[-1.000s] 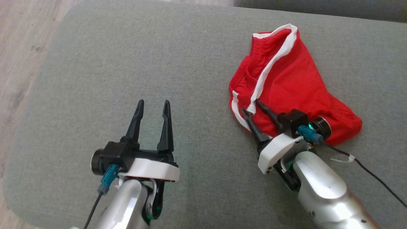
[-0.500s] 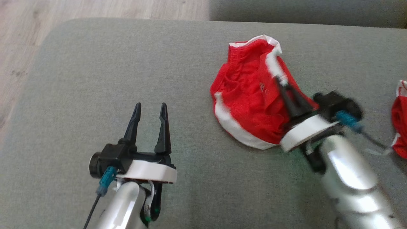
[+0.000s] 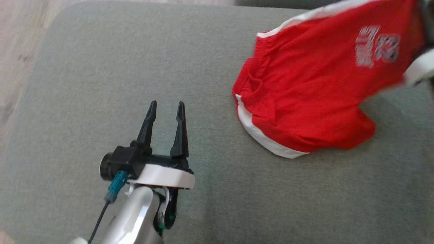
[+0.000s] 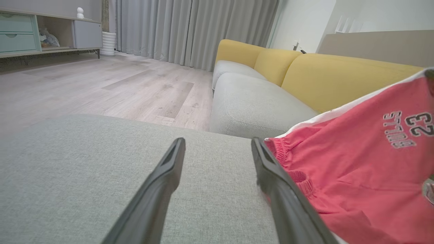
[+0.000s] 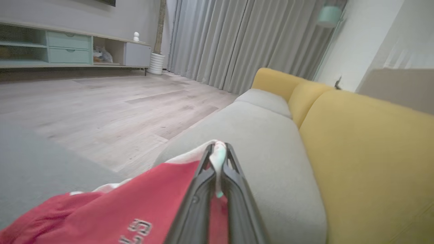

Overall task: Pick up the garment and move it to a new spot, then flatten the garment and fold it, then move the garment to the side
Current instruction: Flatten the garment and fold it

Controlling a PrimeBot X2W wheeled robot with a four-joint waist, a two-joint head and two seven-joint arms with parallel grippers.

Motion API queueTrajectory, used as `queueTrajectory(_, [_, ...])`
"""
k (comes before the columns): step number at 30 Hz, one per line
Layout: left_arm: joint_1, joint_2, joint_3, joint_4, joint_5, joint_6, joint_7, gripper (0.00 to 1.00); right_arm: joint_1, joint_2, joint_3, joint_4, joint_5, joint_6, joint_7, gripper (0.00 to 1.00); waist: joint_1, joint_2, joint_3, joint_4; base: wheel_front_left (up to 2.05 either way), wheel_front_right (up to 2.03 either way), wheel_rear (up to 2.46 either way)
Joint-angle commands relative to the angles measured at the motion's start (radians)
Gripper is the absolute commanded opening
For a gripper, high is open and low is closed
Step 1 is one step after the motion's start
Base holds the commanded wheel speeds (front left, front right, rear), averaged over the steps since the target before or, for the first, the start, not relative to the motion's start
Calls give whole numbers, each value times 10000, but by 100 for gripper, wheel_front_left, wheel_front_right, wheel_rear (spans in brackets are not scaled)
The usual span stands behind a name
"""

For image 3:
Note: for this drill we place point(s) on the red shorts with white stripe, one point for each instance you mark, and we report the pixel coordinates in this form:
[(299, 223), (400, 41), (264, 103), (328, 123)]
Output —
[(305, 101)]

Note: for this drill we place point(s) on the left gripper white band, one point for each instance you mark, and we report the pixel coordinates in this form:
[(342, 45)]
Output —
[(162, 176)]

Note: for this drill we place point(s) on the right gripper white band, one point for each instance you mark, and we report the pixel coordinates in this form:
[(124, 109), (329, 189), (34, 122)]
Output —
[(422, 67)]

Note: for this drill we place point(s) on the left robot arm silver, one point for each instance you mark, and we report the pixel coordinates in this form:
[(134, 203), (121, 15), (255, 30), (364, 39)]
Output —
[(132, 217)]

